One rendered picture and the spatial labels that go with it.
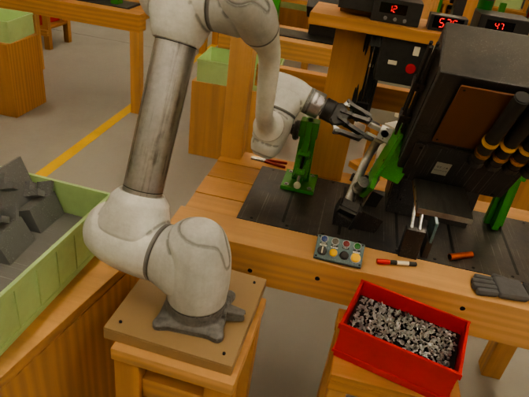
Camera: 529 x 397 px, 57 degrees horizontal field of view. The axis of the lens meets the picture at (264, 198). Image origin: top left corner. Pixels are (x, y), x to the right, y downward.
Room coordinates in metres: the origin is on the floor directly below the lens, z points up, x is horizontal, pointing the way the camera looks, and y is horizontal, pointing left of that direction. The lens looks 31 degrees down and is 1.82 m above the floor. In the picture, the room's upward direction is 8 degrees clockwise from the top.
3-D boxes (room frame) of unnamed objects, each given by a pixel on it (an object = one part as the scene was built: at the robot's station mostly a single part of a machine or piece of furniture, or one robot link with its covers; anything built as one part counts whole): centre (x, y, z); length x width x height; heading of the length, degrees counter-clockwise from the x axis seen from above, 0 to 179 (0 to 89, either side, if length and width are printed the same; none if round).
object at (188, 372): (0.95, 0.14, 0.83); 0.32 x 0.32 x 0.04; 80
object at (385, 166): (1.48, -0.41, 1.17); 0.13 x 0.12 x 0.20; 82
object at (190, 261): (0.95, 0.15, 1.05); 0.18 x 0.16 x 0.22; 73
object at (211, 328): (0.95, 0.12, 0.91); 0.22 x 0.18 x 0.06; 86
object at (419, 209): (1.42, -0.55, 1.11); 0.39 x 0.16 x 0.03; 172
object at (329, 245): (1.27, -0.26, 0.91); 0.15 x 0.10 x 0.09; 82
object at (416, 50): (1.76, -0.41, 1.42); 0.17 x 0.12 x 0.15; 82
